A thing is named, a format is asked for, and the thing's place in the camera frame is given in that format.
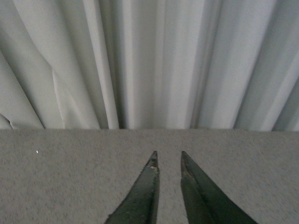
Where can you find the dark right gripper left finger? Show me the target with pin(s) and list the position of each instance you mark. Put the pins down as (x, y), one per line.
(141, 203)

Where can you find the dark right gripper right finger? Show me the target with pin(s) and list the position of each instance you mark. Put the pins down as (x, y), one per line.
(205, 202)

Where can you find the pale grey-green curtain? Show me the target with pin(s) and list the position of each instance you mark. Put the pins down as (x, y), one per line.
(136, 64)

